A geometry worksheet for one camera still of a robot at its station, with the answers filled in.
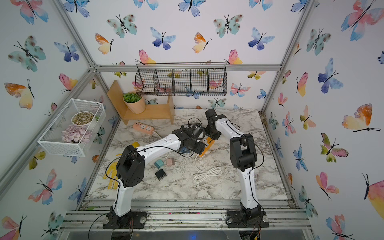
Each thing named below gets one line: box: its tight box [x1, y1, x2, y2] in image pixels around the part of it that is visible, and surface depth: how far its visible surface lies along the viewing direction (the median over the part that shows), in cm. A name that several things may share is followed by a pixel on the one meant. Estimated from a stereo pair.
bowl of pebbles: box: [71, 111, 95, 126], surface depth 71 cm
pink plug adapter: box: [166, 157, 175, 167], surface depth 94 cm
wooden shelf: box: [107, 80, 175, 125], surface depth 110 cm
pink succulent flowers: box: [61, 124, 92, 143], surface depth 64 cm
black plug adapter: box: [154, 168, 167, 181], surface depth 89 cm
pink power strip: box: [133, 121, 155, 135], surface depth 110 cm
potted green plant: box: [123, 92, 146, 114], surface depth 104 cm
